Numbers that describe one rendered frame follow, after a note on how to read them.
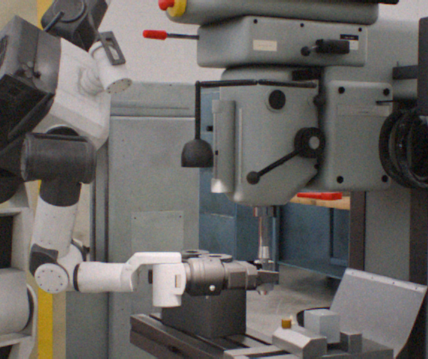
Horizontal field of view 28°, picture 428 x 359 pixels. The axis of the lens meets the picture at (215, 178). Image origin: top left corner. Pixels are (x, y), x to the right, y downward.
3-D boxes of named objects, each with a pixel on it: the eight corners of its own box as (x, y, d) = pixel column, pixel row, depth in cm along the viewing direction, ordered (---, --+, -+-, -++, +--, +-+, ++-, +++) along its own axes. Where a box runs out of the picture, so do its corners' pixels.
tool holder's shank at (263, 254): (270, 262, 200) (271, 215, 200) (257, 262, 200) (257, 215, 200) (270, 260, 203) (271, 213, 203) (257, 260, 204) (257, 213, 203)
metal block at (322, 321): (319, 344, 178) (319, 315, 177) (303, 338, 183) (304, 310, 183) (340, 342, 180) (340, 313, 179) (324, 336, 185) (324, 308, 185)
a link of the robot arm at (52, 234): (16, 283, 197) (29, 203, 186) (37, 254, 208) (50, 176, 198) (63, 299, 196) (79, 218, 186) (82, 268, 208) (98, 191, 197)
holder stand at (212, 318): (210, 339, 217) (211, 261, 216) (160, 324, 234) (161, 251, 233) (246, 333, 224) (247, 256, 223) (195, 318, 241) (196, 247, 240)
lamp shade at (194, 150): (173, 167, 186) (173, 138, 186) (195, 166, 192) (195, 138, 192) (199, 167, 182) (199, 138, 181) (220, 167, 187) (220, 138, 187)
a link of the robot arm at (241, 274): (258, 259, 195) (207, 261, 192) (257, 301, 195) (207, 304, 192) (242, 252, 207) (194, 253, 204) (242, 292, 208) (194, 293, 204)
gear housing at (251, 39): (245, 60, 183) (245, 13, 182) (194, 67, 204) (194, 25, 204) (370, 67, 199) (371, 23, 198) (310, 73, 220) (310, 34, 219)
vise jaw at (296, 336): (301, 358, 172) (302, 339, 172) (271, 345, 183) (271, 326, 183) (327, 355, 175) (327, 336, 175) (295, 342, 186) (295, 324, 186)
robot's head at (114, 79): (93, 99, 195) (117, 77, 190) (78, 62, 198) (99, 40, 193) (114, 100, 200) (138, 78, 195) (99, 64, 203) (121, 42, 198)
